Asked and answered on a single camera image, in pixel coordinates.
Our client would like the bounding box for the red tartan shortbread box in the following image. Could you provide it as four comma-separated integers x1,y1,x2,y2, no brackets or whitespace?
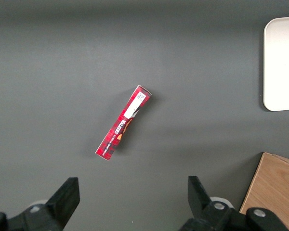
95,85,152,161

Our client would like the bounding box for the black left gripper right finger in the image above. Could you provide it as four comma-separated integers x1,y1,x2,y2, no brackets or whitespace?
178,176,289,231

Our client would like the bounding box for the white plastic tray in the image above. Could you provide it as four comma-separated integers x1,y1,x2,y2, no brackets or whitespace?
263,15,289,112

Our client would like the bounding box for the wooden board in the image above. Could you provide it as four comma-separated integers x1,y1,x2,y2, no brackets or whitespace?
239,152,289,231

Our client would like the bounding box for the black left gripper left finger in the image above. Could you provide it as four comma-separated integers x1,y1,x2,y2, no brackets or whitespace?
0,177,81,231

